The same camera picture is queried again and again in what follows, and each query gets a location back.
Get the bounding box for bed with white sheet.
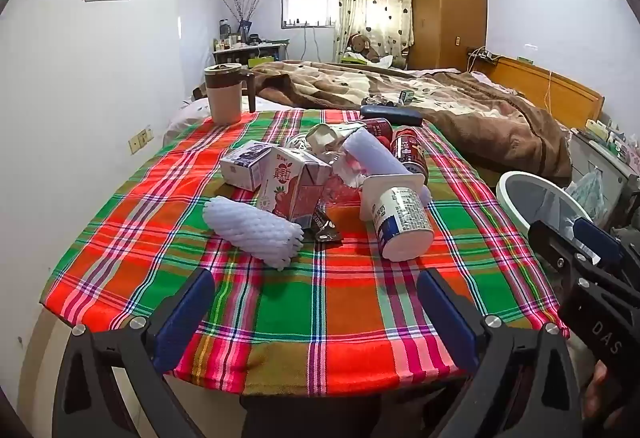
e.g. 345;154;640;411
162;95;296;149

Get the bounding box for plaid tablecloth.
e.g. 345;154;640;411
40;108;571;396

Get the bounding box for person's right hand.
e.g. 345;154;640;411
582;360;618;424

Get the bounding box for wall socket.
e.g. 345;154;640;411
127;127;155;155

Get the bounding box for wooden headboard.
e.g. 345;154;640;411
470;55;606;131

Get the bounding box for red milk carton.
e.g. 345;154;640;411
257;148;332;223

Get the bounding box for dark blue glasses case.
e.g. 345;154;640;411
360;104;423;125

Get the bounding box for white waste bin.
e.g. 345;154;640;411
496;170;593;244

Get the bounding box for brown teddy bear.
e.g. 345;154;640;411
345;33;383;64

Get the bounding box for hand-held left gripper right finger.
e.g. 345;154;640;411
416;268;583;438

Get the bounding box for power strip with cables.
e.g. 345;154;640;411
467;47;501;64

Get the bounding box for cluttered shelf desk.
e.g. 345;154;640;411
212;38;291;69

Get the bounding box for dark snack wrapper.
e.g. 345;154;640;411
300;200;343;241

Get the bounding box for clear plastic bag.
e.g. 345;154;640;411
565;168;608;221

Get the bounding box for brown blanket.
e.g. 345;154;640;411
245;60;573;186

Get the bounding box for clear plastic wrapper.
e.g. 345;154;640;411
320;153;371;209

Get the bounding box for pile of small packets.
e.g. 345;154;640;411
585;115;640;161

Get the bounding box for white nightstand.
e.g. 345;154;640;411
567;118;640;219

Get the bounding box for white foam fruit net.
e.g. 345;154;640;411
341;127;423;180
202;197;306;271

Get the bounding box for purple milk carton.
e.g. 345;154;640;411
220;141;278;191

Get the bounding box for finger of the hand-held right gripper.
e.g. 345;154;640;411
571;217;623;264
528;219;598;278

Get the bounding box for beige tumbler with brown lid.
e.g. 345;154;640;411
203;64;257;125

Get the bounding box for crumpled white paper cup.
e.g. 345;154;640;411
305;122;368;159

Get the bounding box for wooden wardrobe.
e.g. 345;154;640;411
410;0;488;71

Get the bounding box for red drink can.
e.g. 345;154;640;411
390;125;428;184
361;117;393;151

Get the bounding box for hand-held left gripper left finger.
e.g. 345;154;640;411
52;267;217;438

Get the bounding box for vase with branches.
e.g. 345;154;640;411
219;0;266;44

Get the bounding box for white yogurt cup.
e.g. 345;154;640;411
361;173;435;262

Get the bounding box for window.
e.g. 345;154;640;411
281;0;340;28

